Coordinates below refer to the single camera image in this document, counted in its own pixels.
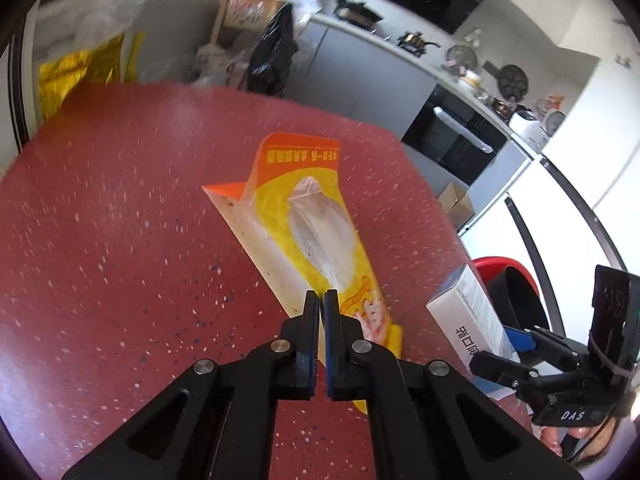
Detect white blue carton box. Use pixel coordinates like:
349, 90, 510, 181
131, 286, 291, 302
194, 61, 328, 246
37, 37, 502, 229
425, 263, 564, 401

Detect yellow orange snack wrapper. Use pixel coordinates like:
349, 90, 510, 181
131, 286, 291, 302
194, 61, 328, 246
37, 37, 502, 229
202, 131, 404, 416

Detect red trash bin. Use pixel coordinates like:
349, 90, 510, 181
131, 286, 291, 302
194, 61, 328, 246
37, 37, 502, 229
473, 257, 549, 330

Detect grey kitchen cabinets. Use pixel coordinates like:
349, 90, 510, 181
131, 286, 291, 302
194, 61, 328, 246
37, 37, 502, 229
284, 12, 534, 221

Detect person right hand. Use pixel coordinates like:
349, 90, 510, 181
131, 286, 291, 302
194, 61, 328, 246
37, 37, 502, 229
534, 418, 618, 463

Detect white refrigerator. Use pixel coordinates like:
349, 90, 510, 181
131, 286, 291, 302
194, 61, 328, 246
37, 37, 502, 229
461, 60, 639, 342

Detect cardboard box on floor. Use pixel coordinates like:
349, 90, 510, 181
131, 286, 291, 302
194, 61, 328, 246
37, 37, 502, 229
437, 182, 475, 230

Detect white rice cooker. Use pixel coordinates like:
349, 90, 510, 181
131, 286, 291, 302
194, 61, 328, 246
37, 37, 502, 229
509, 110, 549, 152

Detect black built-in oven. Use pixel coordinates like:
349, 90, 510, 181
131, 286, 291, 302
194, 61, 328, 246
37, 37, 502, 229
401, 84, 506, 185

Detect round decorative plate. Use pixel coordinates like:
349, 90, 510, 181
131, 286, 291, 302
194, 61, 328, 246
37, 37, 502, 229
446, 44, 478, 70

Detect small steel pot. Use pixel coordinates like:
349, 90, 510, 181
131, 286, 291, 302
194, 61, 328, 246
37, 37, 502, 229
397, 32, 442, 58

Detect black plastic bag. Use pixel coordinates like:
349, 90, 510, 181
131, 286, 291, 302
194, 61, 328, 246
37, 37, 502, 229
246, 2, 298, 96

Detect gold foil bag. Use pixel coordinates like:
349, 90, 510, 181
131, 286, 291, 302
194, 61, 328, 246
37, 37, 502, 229
37, 35, 124, 122

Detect black wok pan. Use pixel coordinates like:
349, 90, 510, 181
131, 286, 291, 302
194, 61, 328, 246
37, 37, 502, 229
333, 0, 384, 30

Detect black mould pan on wall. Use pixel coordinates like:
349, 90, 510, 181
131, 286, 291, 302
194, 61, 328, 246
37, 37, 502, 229
483, 61, 529, 104

